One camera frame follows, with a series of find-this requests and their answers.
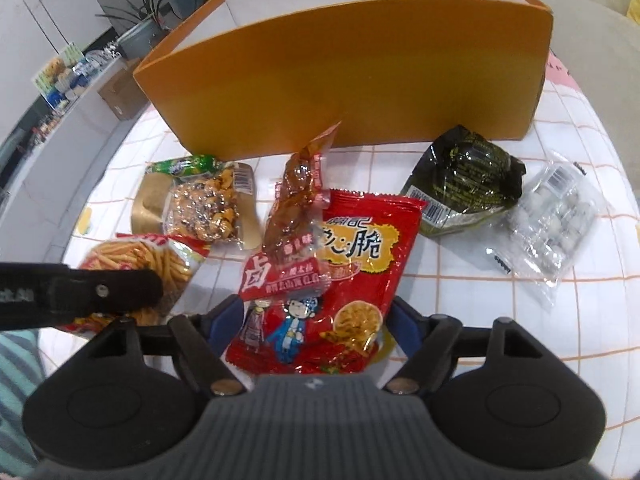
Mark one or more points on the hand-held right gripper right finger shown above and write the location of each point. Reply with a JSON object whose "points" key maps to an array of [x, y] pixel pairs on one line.
{"points": [[402, 328]]}

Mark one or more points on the white counter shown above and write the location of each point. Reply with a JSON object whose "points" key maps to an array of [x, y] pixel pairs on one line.
{"points": [[60, 160]]}

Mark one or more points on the teal striped cloth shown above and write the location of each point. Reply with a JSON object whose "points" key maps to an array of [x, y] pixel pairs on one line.
{"points": [[17, 370]]}

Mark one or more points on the group of packaged goods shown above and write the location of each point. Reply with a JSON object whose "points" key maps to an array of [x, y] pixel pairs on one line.
{"points": [[65, 77]]}

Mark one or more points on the clear nut snack packet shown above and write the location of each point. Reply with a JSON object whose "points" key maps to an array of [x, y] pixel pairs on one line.
{"points": [[205, 210]]}

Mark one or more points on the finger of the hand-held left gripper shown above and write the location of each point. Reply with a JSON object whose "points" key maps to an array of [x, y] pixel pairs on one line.
{"points": [[120, 290]]}

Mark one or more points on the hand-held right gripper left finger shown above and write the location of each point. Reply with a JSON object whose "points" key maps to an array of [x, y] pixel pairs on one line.
{"points": [[227, 321]]}

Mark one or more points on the fried sticks snack packet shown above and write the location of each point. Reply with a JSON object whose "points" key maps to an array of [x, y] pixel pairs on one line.
{"points": [[150, 257]]}

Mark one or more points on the brown cardboard carton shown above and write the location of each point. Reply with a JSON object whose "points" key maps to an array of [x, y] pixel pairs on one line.
{"points": [[122, 92]]}

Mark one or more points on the beige sofa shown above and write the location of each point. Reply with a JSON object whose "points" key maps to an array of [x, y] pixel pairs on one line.
{"points": [[590, 35]]}

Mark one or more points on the red cartoon snack packet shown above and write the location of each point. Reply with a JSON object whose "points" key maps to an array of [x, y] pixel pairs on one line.
{"points": [[360, 260]]}

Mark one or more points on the clear white candy packet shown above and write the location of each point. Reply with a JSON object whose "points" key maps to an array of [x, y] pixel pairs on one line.
{"points": [[550, 215]]}

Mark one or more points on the orange cardboard box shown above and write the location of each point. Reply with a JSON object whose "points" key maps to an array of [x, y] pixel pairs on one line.
{"points": [[350, 85]]}

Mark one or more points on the clear brown braised snack packet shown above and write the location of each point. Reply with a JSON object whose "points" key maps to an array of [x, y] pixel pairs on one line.
{"points": [[295, 200]]}

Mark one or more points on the green sausage stick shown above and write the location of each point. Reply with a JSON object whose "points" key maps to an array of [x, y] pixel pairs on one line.
{"points": [[185, 166]]}

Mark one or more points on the dark green snack packet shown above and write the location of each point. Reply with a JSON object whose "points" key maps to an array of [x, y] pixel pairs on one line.
{"points": [[465, 175]]}

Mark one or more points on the potted plant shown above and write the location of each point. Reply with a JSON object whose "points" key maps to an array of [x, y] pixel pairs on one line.
{"points": [[140, 37]]}

